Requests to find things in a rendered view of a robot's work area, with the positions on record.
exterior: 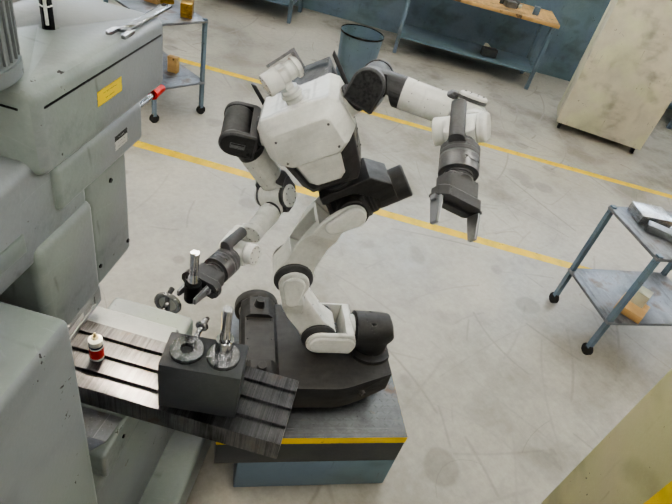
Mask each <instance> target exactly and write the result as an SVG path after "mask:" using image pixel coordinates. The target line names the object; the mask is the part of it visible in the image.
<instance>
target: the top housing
mask: <svg viewBox="0 0 672 504"><path fill-rule="evenodd" d="M52 5H53V6H52V7H53V15H54V23H55V30H44V29H42V22H41V15H40V8H39V1H38V0H20V1H18V2H15V3H13V9H14V15H15V21H16V27H17V33H18V39H19V45H20V52H21V54H22V60H23V66H24V73H23V76H22V77H21V78H20V79H19V80H18V81H17V82H16V83H15V84H13V85H12V86H10V87H9V88H6V89H4V90H2V91H0V156H3V157H7V158H10V159H14V160H17V161H20V162H23V163H24V164H26V165H27V166H28V167H29V168H30V169H31V170H32V171H33V172H34V173H35V174H36V175H45V174H47V173H49V172H50V171H51V170H53V169H54V168H55V167H56V166H58V165H59V164H60V163H61V162H63V161H64V160H65V159H66V158H68V157H69V156H70V155H72V154H73V153H74V152H75V151H77V150H78V149H79V148H80V147H82V146H83V145H84V144H86V143H87V142H88V141H89V140H91V139H92V138H93V137H94V136H96V135H97V134H98V133H99V132H101V131H102V130H103V129H105V128H106V127H107V126H108V125H110V124H111V123H112V122H113V121H115V120H116V119H117V118H119V117H120V116H121V115H122V114H124V113H125V112H126V111H127V110H129V109H130V108H131V107H132V106H134V105H135V104H136V103H138V102H139V101H140V100H141V99H143V98H144V97H145V96H146V95H148V94H149V93H150V92H151V91H153V90H154V89H155V88H157V87H158V86H159V85H160V84H161V83H162V80H163V26H162V22H161V21H160V19H159V18H157V17H155V18H154V19H152V20H150V21H148V22H147V23H145V24H143V25H142V26H140V27H138V28H137V29H135V30H134V31H135V34H133V36H131V37H129V38H128V39H126V40H124V39H121V34H122V33H123V32H119V31H118V32H117V33H115V34H113V35H106V33H105V31H106V30H108V29H110V28H111V27H114V26H120V27H121V26H123V25H125V24H127V23H129V22H130V21H132V20H134V19H136V18H138V17H139V16H141V15H143V14H145V13H142V12H139V11H135V10H131V9H128V8H124V7H121V6H117V5H113V4H110V3H106V2H103V1H99V0H52Z"/></svg>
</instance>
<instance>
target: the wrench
mask: <svg viewBox="0 0 672 504"><path fill-rule="evenodd" d="M170 8H172V5H169V4H166V3H163V4H161V5H159V6H157V7H156V8H154V9H152V10H150V11H148V12H147V13H145V14H143V15H141V16H139V17H138V18H136V19H134V20H132V21H130V22H129V23H127V24H125V25H123V26H121V27H120V26H114V27H111V28H110V29H108V30H106V31H105V33H106V35H113V34H115V33H117V32H118V31H119V32H123V33H122V34H121V39H124V40H126V39H128V38H129V37H131V36H133V34H135V31H134V30H135V29H137V28H138V27H140V26H142V25H143V24H145V23H147V22H148V21H150V20H152V19H154V18H155V17H157V16H159V15H160V14H162V13H164V12H165V11H167V10H169V9H170Z"/></svg>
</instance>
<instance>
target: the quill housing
mask: <svg viewBox="0 0 672 504"><path fill-rule="evenodd" d="M84 192H85V201H87V202H88V203H89V205H90V207H91V215H92V225H93V234H94V244H95V253H96V263H97V272H98V282H99V283H100V282H101V281H102V280H103V279H104V277H105V276H106V275H107V274H108V272H109V271H110V270H111V269H112V268H113V266H114V265H115V264H116V263H117V262H118V260H119V259H120V258H121V257H122V256H123V254H124V253H125V252H126V251H127V249H128V248H129V240H130V239H129V227H128V207H127V188H126V168H125V154H123V155H122V156H120V157H119V158H118V159H117V160H116V161H115V162H114V163H113V164H112V165H110V166H109V167H108V168H107V169H106V170H105V171H104V172H103V173H102V174H101V175H99V176H98V177H97V178H96V179H95V180H94V181H93V182H92V183H91V184H90V185H88V186H87V187H86V188H85V189H84Z"/></svg>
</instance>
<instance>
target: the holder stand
mask: <svg viewBox="0 0 672 504"><path fill-rule="evenodd" d="M215 345H216V340H215V339H210V338H204V337H199V336H193V335H187V334H182V333H176V332H171V334H170V336H169V339H168V341H167V344H166V346H165V348H164V351H163V353H162V356H161V358H160V361H159V363H158V405H160V406H165V407H171V408H177V409H183V410H189V411H195V412H201V413H207V414H213V415H219V416H225V417H230V418H235V415H236V411H237V407H238V403H239V399H240V394H241V390H242V386H243V380H244V374H245V367H246V361H247V355H248V348H249V346H248V345H243V344H237V343H234V345H233V353H232V357H231V359H230V360H228V361H225V362H222V361H219V360H217V359H216V358H215Z"/></svg>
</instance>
